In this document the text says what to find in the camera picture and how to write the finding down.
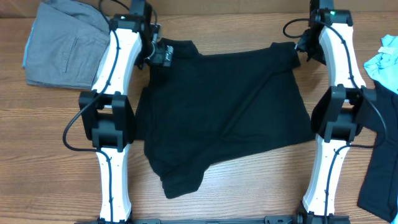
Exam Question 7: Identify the black Sydrogen t-shirt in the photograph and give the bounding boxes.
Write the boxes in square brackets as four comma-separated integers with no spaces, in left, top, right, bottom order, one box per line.
[136,39,315,199]

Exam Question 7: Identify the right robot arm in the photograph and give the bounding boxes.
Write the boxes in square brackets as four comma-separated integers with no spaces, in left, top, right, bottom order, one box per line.
[295,0,376,223]

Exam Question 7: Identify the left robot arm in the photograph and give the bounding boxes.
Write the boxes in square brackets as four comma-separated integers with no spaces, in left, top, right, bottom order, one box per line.
[76,1,174,223]

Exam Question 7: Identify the light blue shirt right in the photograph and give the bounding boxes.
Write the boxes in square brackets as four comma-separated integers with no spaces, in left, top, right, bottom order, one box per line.
[364,35,397,94]

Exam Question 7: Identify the folded grey trousers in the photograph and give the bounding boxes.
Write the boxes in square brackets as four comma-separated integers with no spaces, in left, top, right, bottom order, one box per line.
[25,0,109,90]

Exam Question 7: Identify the folded light blue garment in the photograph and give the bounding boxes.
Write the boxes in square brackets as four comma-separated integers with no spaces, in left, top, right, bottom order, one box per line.
[22,30,33,69]

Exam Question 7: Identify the black garment at right edge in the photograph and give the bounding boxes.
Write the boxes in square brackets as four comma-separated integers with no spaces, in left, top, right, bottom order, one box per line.
[358,81,397,223]

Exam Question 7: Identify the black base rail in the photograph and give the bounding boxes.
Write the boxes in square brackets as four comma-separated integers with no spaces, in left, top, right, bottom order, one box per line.
[80,215,351,224]

